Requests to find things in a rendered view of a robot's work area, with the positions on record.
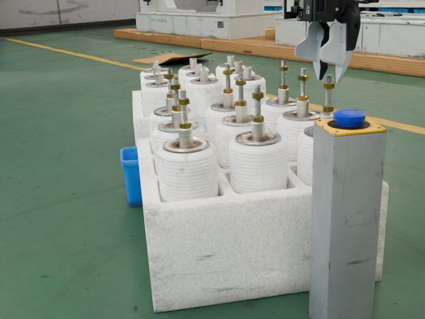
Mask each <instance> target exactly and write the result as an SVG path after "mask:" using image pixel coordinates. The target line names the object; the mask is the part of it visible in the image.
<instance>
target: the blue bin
mask: <svg viewBox="0 0 425 319"><path fill-rule="evenodd" d="M120 160H121V166H122V167H123V171H124V176H125V184H126V192H127V197H128V205H129V207H131V208H136V207H143V202H142V190H141V183H140V170H139V158H138V151H137V146H135V147H124V148H122V149H121V150H120Z"/></svg>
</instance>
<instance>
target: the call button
mask: <svg viewBox="0 0 425 319"><path fill-rule="evenodd" d="M333 119H334V120H335V121H336V124H337V125H339V126H342V127H358V126H360V125H362V122H363V121H364V120H365V119H366V114H365V113H364V112H363V111H359V110H356V109H341V110H338V111H336V112H334V113H333Z"/></svg>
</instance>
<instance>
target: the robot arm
mask: <svg viewBox="0 0 425 319"><path fill-rule="evenodd" d="M378 2H379V0H294V3H293V6H291V11H286V4H287V0H284V19H292V18H296V19H297V21H304V22H309V25H308V28H307V35H306V38H305V39H304V40H303V41H302V42H300V43H299V44H297V45H296V47H295V56H296V57H297V58H300V59H306V60H309V61H313V65H314V70H315V73H316V76H317V79H318V80H322V79H323V77H324V74H325V73H326V71H327V69H328V64H327V63H331V64H334V65H336V67H335V83H336V84H337V83H340V82H341V80H342V78H343V76H344V74H345V72H346V70H347V68H348V65H349V63H350V60H351V58H352V54H353V51H354V49H355V47H356V43H357V39H358V36H359V31H360V11H359V3H361V4H370V3H378ZM334 19H336V20H337V21H338V22H334V23H332V24H331V26H329V25H328V24H327V22H333V21H334ZM339 22H340V23H339Z"/></svg>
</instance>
